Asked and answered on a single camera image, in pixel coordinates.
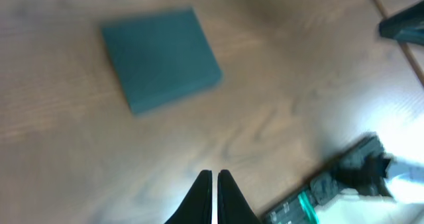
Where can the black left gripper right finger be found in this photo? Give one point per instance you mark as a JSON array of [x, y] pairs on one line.
[[232, 208]]

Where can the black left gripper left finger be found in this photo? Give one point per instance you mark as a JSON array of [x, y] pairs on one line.
[[196, 207]]

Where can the black box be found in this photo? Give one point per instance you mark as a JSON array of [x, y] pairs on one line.
[[160, 57]]

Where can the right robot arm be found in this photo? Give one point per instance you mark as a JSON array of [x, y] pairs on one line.
[[405, 26]]

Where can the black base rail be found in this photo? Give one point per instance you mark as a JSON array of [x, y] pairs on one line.
[[362, 167]]

